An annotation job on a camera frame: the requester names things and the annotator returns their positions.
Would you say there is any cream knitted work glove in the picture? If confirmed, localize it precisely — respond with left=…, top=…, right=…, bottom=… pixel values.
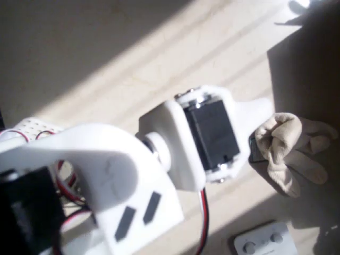
left=254, top=112, right=338, bottom=198

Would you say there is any red black gripper servo cable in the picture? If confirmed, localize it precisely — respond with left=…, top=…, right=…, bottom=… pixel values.
left=195, top=189, right=210, bottom=255

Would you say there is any white device with round knobs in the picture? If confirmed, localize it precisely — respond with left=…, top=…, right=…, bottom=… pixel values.
left=229, top=220, right=299, bottom=255

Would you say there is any red black wrist servo cable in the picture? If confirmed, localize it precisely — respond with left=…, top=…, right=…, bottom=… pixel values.
left=54, top=159, right=95, bottom=231

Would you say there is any green-bordered white card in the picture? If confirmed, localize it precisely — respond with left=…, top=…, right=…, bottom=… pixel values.
left=249, top=135, right=268, bottom=163

